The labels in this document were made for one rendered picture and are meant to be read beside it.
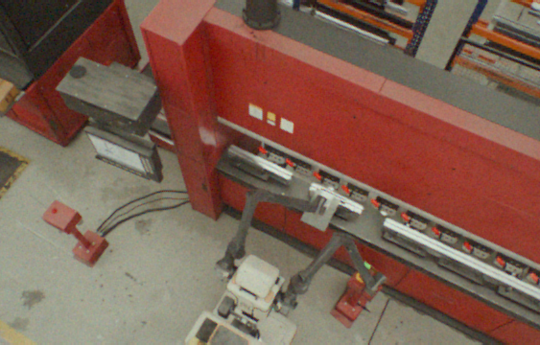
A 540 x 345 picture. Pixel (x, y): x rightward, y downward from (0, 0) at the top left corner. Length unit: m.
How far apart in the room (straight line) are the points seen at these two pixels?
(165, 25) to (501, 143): 1.67
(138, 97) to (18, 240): 2.40
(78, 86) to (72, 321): 2.19
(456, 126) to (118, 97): 1.73
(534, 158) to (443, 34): 3.70
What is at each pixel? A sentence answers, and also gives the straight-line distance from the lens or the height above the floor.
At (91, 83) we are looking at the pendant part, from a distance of 3.04.
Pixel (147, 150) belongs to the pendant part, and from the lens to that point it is 3.14.
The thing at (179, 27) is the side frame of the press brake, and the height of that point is 2.30.
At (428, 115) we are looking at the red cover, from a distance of 2.50.
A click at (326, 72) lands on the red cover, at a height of 2.29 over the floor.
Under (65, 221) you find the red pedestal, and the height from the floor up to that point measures 0.80.
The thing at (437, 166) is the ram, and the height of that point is 1.91.
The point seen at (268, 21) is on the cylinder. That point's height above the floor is 2.34.
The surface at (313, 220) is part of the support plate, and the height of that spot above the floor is 1.00.
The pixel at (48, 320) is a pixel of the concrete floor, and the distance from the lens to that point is 4.66.
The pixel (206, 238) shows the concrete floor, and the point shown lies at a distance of 4.56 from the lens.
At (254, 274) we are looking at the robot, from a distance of 3.00.
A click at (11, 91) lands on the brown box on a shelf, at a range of 4.35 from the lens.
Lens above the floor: 4.27
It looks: 63 degrees down
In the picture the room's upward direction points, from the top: 2 degrees clockwise
